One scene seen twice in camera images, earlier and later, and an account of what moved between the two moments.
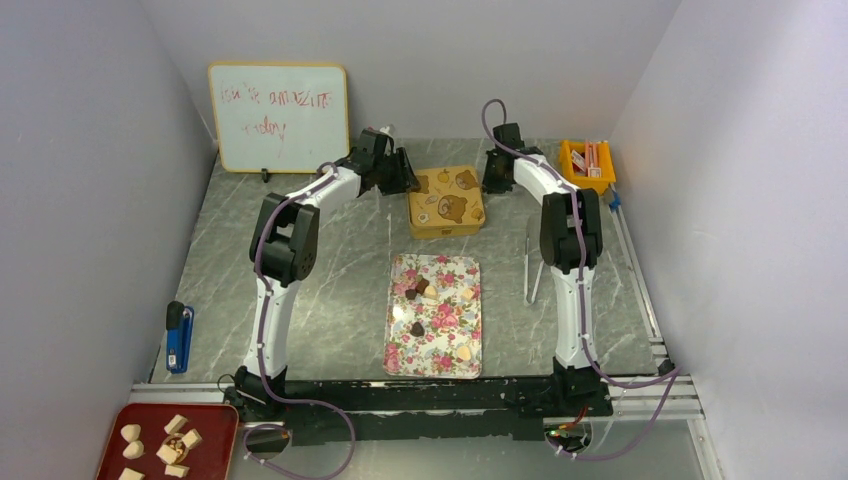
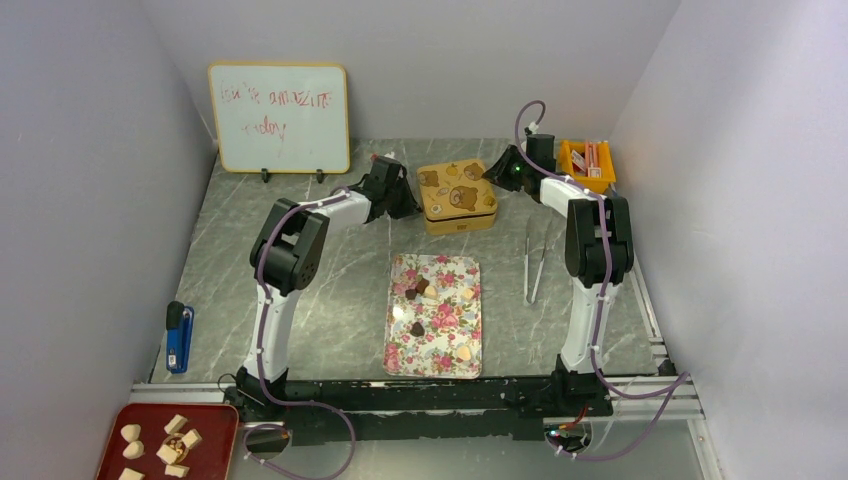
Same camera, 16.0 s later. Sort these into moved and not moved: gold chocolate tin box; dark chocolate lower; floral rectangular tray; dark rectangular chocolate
Moved: gold chocolate tin box
Not moved: floral rectangular tray; dark chocolate lower; dark rectangular chocolate
